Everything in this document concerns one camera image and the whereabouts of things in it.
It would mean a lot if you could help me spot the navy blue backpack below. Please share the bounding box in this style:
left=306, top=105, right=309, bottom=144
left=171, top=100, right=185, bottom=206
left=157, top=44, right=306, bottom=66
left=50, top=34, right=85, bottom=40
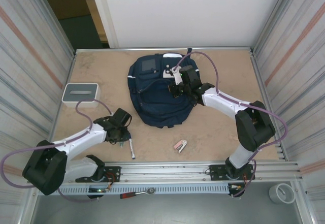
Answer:
left=126, top=47, right=200, bottom=130

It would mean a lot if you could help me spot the blue white marker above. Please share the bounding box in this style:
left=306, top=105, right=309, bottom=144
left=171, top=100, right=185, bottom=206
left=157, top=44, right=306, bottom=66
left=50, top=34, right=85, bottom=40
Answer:
left=127, top=132, right=136, bottom=160

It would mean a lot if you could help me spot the pink stapler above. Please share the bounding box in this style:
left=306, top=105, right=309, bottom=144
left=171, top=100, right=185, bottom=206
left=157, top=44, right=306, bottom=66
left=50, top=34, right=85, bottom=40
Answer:
left=173, top=139, right=188, bottom=153

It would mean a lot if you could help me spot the white grey tissue box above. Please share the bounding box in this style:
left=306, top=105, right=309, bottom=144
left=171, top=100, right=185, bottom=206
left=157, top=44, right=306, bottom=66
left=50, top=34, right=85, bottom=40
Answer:
left=61, top=82, right=102, bottom=109

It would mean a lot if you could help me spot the small circuit board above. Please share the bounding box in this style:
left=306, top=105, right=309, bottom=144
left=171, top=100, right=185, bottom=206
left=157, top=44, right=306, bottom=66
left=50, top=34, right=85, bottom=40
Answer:
left=88, top=187, right=110, bottom=194

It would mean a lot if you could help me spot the grey tape roll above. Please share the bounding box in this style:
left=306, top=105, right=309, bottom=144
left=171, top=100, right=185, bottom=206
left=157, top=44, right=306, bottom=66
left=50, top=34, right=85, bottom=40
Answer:
left=269, top=183, right=296, bottom=204

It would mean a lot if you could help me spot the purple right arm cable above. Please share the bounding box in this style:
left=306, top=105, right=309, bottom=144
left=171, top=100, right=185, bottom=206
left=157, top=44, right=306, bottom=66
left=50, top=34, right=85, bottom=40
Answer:
left=174, top=51, right=288, bottom=198

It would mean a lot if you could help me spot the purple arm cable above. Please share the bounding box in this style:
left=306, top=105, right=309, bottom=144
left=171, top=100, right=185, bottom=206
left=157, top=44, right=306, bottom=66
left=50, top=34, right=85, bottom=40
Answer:
left=0, top=99, right=114, bottom=202
left=174, top=51, right=288, bottom=198

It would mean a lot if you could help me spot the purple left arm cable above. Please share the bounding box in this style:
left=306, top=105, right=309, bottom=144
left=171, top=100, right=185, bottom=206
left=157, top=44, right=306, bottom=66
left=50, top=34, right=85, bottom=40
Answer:
left=0, top=99, right=114, bottom=202

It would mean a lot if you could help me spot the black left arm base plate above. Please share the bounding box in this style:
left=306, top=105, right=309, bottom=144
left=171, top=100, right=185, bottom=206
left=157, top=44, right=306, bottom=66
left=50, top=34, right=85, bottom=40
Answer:
left=75, top=166, right=121, bottom=183

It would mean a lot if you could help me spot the aluminium mounting rail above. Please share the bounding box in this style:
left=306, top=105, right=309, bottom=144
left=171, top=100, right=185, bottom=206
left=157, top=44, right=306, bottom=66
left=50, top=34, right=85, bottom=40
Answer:
left=30, top=161, right=304, bottom=184

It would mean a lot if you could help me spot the aluminium table edge rail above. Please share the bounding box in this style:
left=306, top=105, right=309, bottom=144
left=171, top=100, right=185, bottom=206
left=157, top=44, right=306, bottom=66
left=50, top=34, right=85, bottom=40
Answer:
left=75, top=47, right=254, bottom=56

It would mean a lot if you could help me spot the red handled ratchet wrench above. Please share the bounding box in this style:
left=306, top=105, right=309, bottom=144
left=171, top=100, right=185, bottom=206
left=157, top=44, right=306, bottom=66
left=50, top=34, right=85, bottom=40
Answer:
left=119, top=187, right=156, bottom=199

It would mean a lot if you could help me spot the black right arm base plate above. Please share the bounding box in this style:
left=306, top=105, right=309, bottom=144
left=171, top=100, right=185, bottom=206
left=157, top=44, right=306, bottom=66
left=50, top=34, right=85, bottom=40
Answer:
left=208, top=164, right=254, bottom=181

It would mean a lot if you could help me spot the slotted grey cable tray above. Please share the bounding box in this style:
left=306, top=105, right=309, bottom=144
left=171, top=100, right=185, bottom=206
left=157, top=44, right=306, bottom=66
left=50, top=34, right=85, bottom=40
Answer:
left=38, top=184, right=231, bottom=196

